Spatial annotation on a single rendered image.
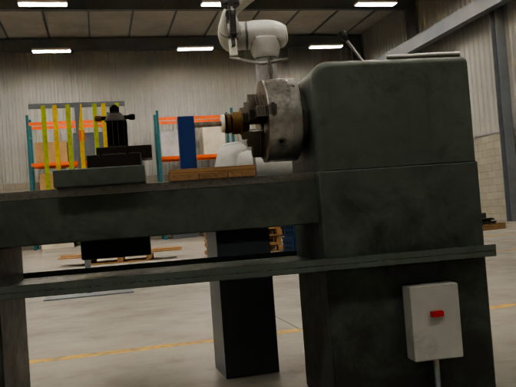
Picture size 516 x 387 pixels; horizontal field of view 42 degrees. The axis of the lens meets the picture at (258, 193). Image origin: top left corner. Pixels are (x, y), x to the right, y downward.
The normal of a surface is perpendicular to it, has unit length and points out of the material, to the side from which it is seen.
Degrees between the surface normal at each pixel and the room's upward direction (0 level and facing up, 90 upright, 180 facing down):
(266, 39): 99
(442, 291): 90
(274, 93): 60
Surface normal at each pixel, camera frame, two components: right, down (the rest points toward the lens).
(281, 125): 0.17, 0.22
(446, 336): 0.15, -0.04
